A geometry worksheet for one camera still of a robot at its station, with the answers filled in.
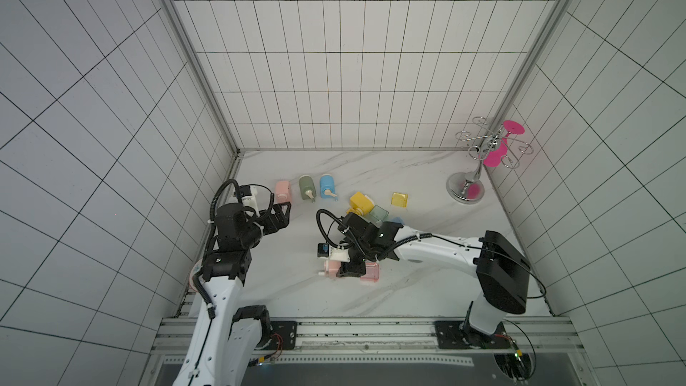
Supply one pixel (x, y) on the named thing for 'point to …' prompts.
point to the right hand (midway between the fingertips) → (338, 253)
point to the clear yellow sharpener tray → (399, 199)
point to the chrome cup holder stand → (490, 148)
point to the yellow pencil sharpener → (360, 204)
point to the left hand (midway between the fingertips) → (278, 212)
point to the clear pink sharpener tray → (372, 272)
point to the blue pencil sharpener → (397, 220)
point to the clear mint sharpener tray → (379, 213)
